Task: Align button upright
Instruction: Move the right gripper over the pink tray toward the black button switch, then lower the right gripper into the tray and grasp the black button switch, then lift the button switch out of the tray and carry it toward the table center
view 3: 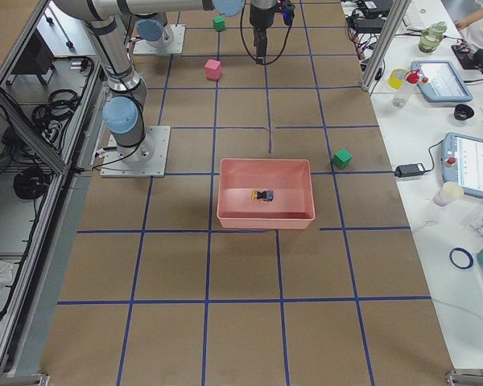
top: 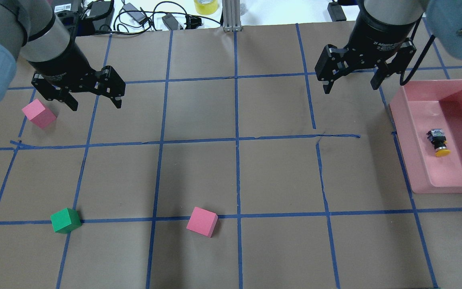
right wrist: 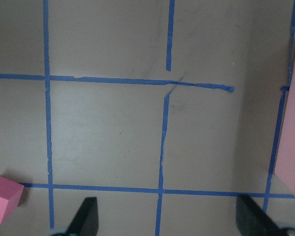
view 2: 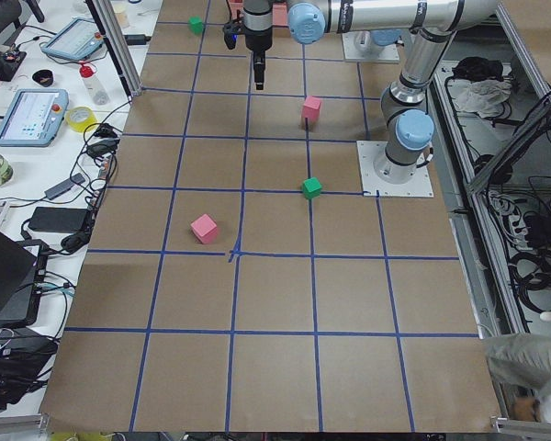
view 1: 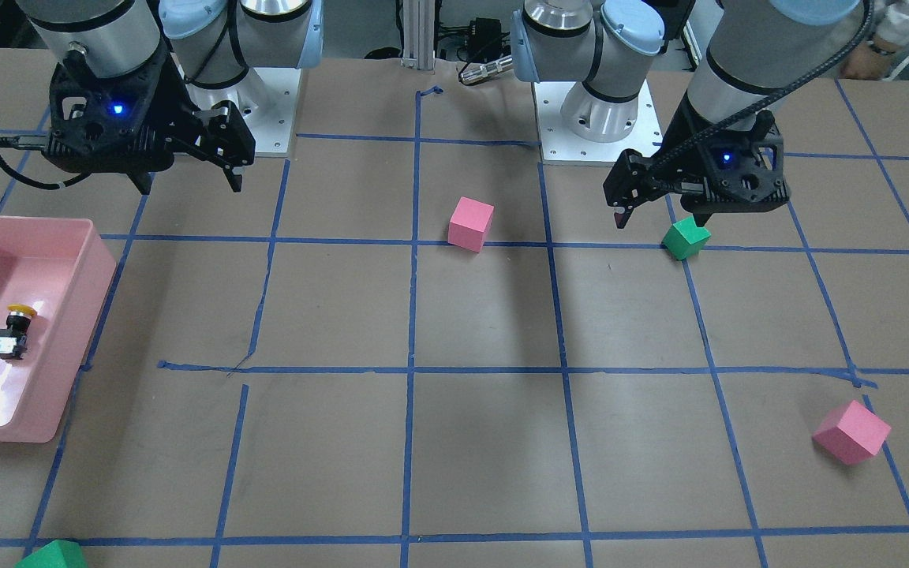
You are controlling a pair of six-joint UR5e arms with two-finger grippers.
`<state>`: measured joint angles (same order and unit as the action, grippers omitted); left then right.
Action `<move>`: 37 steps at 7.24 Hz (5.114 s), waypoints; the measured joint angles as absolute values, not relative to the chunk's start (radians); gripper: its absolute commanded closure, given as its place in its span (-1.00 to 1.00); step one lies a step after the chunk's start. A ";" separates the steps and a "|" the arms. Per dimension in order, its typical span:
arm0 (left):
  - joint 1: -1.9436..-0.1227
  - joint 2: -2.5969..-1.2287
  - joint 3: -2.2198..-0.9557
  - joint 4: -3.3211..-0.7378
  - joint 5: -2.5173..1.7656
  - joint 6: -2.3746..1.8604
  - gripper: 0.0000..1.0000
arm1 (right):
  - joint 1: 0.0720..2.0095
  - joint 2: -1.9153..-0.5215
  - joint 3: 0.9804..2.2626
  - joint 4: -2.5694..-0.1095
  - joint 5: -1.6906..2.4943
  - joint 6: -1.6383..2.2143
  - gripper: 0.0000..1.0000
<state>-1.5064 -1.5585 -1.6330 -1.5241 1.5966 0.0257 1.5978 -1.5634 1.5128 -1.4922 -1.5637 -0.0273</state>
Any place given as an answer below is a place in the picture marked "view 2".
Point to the aluminium frame post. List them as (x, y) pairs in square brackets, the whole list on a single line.
[(103, 14)]

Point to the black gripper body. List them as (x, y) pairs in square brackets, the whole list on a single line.
[(258, 39)]

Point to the red capped squeeze bottle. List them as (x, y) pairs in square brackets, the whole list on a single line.
[(93, 85)]

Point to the brown paper table cover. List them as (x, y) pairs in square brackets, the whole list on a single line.
[(343, 313)]

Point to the black laptop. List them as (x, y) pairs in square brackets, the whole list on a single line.
[(22, 269)]

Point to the green cube far corner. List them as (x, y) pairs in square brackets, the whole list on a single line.
[(196, 25)]

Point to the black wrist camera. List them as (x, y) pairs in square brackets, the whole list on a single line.
[(231, 31)]

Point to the near teach pendant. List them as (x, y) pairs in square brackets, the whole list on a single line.
[(33, 118)]

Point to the pink cube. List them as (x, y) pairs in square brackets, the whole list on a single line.
[(205, 229)]

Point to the yellow tape roll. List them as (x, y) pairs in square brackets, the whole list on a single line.
[(81, 119)]

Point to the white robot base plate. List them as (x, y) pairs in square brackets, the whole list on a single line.
[(381, 178)]

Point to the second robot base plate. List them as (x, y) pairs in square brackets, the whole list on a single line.
[(379, 46)]

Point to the far teach pendant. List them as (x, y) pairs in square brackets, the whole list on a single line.
[(76, 42)]

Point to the teach pendant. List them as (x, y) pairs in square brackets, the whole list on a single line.
[(33, 118), (76, 42)]

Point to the pink plastic bin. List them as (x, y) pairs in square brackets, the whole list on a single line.
[(279, 11)]

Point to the black small bowl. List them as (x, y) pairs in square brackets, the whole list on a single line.
[(43, 77)]

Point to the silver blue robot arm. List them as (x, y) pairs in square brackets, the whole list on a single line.
[(434, 23)]

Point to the black power adapter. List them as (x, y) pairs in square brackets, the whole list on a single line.
[(62, 220)]

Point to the green cube near base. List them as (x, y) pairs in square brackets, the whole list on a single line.
[(311, 188)]

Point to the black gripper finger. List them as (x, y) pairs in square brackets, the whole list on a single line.
[(257, 70), (261, 71)]

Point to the person in beige clothes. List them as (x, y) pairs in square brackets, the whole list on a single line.
[(523, 360)]

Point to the grey usb hub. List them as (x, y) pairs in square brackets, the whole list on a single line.
[(64, 186)]

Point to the black and white cloth pile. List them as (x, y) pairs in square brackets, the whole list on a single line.
[(487, 90)]

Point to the tall pink block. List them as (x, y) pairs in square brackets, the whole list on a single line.
[(310, 112)]

